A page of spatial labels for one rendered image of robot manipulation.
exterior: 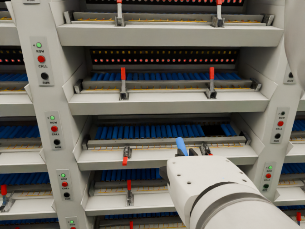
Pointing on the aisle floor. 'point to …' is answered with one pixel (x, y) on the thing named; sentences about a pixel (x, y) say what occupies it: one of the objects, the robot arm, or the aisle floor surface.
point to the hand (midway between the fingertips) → (187, 158)
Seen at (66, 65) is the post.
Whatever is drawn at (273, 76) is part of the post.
